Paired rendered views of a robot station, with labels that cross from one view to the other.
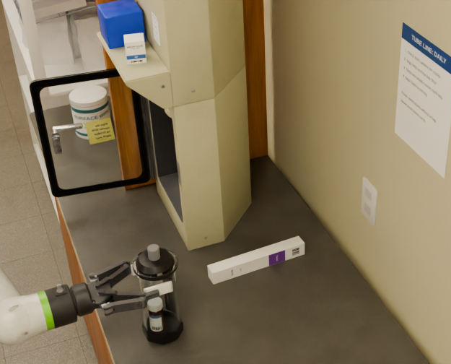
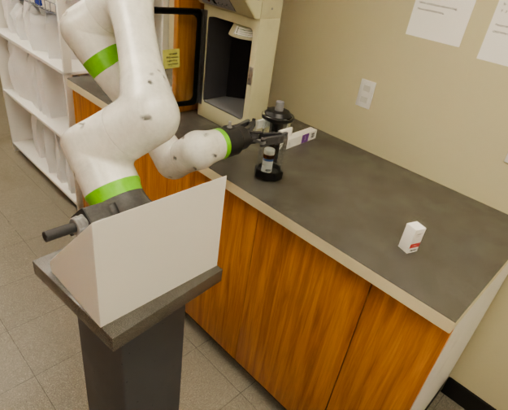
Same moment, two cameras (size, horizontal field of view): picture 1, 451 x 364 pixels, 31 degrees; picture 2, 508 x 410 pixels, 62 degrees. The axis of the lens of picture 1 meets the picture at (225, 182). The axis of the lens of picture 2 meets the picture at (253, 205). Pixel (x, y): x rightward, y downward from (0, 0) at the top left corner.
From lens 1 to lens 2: 127 cm
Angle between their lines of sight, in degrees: 26
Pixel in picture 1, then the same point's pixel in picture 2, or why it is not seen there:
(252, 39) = not seen: hidden behind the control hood
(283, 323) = (335, 167)
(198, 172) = (261, 76)
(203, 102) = (275, 19)
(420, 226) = (423, 91)
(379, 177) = (380, 72)
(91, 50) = not seen: hidden behind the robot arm
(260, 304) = (313, 159)
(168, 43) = not seen: outside the picture
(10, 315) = (206, 139)
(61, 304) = (235, 135)
